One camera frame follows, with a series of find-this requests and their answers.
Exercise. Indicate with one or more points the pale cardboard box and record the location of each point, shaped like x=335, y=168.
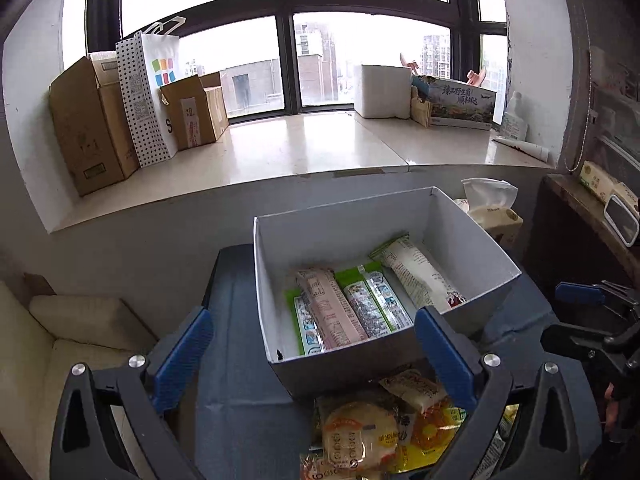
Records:
x=105, y=66

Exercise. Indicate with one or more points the yellow snack bag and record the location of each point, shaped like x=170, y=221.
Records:
x=432, y=435

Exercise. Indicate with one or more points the white tube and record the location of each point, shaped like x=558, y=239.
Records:
x=522, y=147

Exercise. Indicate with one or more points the dark wooden cabinet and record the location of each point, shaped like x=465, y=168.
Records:
x=565, y=240

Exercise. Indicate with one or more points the green snack packet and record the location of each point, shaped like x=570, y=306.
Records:
x=395, y=305
x=367, y=312
x=305, y=330

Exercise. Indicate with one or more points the red and yellow snack packet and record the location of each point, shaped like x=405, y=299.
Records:
x=320, y=467

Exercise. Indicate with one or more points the cream sofa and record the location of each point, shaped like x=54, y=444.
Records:
x=60, y=330

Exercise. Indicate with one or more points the white framed device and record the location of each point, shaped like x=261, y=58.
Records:
x=622, y=220

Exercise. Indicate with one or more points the black window frame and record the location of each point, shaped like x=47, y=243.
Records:
x=285, y=55

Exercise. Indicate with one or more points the pink plastic object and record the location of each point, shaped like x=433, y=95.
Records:
x=477, y=76
x=410, y=60

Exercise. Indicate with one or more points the white and yellow snack packet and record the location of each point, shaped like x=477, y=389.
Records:
x=492, y=450

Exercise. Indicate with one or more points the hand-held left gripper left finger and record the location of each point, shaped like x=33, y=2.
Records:
x=182, y=355

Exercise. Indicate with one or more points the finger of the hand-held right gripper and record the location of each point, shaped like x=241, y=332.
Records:
x=575, y=340
x=575, y=293

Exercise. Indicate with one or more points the white foam box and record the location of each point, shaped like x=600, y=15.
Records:
x=387, y=92

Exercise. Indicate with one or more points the large brown cardboard box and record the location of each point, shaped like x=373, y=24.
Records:
x=85, y=130

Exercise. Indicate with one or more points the pink snack packet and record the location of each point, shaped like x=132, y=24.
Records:
x=330, y=310

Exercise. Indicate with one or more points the printed landscape carton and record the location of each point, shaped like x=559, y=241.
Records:
x=460, y=105

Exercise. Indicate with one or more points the beige snack packet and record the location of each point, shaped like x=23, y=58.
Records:
x=415, y=387

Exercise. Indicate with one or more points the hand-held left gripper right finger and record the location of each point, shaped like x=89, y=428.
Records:
x=445, y=360

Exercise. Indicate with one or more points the long white snack packet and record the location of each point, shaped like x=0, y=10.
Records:
x=415, y=270

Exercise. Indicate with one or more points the small wooden holder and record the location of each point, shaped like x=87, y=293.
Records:
x=421, y=110

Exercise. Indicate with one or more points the small open cardboard box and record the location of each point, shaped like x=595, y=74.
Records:
x=195, y=110

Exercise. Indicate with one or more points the white cardboard box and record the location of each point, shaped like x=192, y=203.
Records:
x=460, y=240

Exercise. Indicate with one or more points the green and white tissue pack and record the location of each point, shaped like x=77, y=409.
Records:
x=605, y=182

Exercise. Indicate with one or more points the beige tissue pack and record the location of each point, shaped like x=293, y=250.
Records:
x=492, y=210

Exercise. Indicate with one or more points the round cracker packet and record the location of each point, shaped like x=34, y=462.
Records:
x=357, y=435

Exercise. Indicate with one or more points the white plastic bottle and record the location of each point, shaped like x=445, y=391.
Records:
x=514, y=120

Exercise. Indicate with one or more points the polka dot paper bag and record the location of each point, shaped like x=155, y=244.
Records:
x=147, y=105

